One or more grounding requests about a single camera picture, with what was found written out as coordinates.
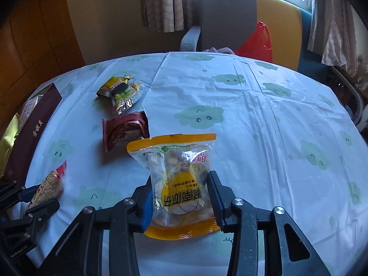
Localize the yellow blue sofa back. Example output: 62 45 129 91
256 0 329 83

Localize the dark red snack pack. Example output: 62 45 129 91
102 111 150 152

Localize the cloud print tablecloth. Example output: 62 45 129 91
26 52 367 275

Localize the squirrel sesame bar pack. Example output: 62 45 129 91
27 161 67 209

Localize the left beige curtain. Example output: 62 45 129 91
141 0 193 33

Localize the grey armchair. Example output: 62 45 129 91
180 0 258 52

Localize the orange clear seed bag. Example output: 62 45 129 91
127 133 220 241

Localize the right beige curtain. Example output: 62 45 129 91
308 0 358 77

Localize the red plastic bag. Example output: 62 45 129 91
235 21 273 62

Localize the gold maroon tin box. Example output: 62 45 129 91
2 83 62 186

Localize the wooden panel cabinet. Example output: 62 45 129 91
1 0 85 127

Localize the beige curtain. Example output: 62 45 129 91
141 0 193 33
308 0 358 77

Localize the yellow green snack pack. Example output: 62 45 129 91
97 76 145 116

